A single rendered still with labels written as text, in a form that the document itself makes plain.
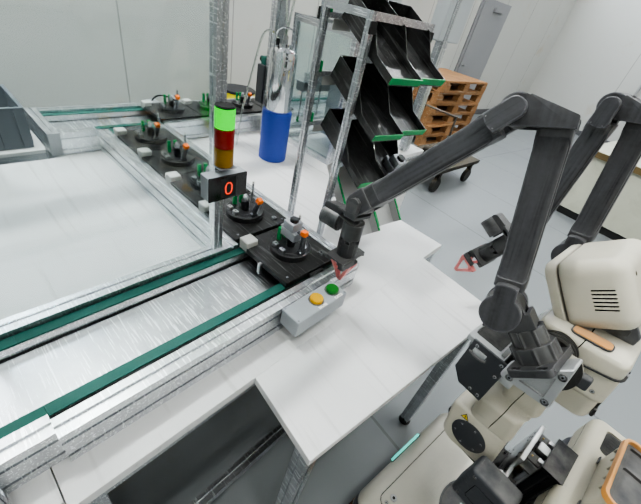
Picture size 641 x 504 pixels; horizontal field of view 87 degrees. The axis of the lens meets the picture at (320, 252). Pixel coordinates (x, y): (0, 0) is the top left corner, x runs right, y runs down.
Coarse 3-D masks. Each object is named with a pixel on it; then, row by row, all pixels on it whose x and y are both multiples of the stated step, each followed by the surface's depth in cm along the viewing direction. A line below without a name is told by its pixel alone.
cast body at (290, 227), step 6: (294, 216) 109; (288, 222) 108; (294, 222) 107; (300, 222) 109; (282, 228) 111; (288, 228) 108; (294, 228) 107; (300, 228) 110; (282, 234) 112; (288, 234) 109; (294, 234) 108; (294, 240) 109
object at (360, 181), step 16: (336, 112) 117; (336, 128) 114; (352, 128) 125; (336, 144) 116; (352, 144) 122; (368, 144) 121; (352, 160) 118; (368, 160) 122; (352, 176) 113; (368, 176) 118
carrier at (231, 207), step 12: (252, 192) 128; (228, 204) 126; (240, 204) 128; (252, 204) 129; (264, 204) 135; (228, 216) 122; (240, 216) 121; (252, 216) 122; (264, 216) 128; (276, 216) 130; (228, 228) 118; (240, 228) 119; (252, 228) 121; (264, 228) 122
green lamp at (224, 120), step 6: (216, 108) 81; (216, 114) 81; (222, 114) 81; (228, 114) 81; (234, 114) 83; (216, 120) 82; (222, 120) 82; (228, 120) 82; (234, 120) 84; (216, 126) 83; (222, 126) 83; (228, 126) 83; (234, 126) 85
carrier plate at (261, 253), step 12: (276, 228) 124; (264, 240) 117; (312, 240) 122; (252, 252) 110; (264, 252) 112; (312, 252) 117; (324, 252) 118; (264, 264) 107; (276, 264) 108; (288, 264) 109; (300, 264) 110; (312, 264) 112; (324, 264) 114; (276, 276) 105; (288, 276) 105; (300, 276) 106
